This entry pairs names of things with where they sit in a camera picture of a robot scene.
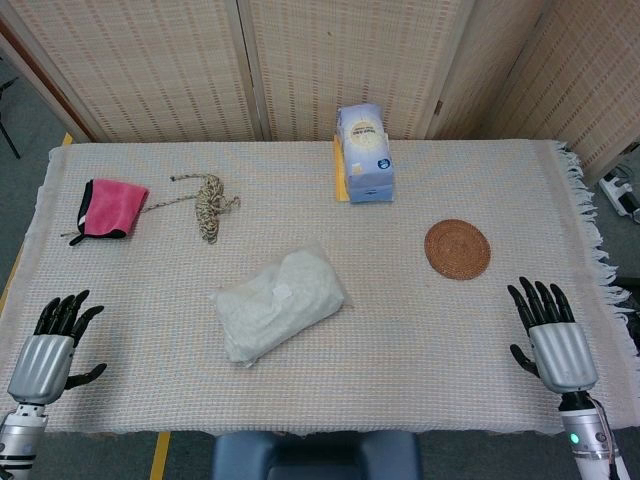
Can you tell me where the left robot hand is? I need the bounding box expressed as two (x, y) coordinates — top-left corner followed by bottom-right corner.
(6, 289), (108, 404)

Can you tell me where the white device on floor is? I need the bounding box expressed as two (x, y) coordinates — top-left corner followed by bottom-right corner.
(598, 167), (640, 225)

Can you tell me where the black chair leg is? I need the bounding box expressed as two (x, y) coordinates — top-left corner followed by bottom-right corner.
(0, 54), (22, 160)

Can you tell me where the pink and black cloth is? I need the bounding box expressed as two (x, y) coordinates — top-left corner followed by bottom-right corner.
(68, 178), (151, 246)

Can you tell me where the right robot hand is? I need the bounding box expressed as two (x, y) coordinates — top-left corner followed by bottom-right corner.
(506, 276), (600, 394)

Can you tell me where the bundled braided rope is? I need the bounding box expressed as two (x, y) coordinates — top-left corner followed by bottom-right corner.
(60, 171), (242, 245)

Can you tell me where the blue tissue pack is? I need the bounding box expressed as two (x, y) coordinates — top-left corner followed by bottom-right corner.
(335, 103), (396, 205)

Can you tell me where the round woven rattan coaster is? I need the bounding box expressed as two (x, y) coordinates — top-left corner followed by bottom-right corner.
(423, 218), (492, 281)

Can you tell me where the translucent white plastic bag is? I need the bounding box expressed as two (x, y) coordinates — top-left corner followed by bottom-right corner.
(208, 241), (348, 369)

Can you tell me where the bamboo folding screen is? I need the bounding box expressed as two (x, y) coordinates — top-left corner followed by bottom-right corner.
(0, 0), (640, 186)

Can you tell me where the woven fringed tablecloth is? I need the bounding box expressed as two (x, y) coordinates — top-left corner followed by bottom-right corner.
(0, 139), (634, 436)

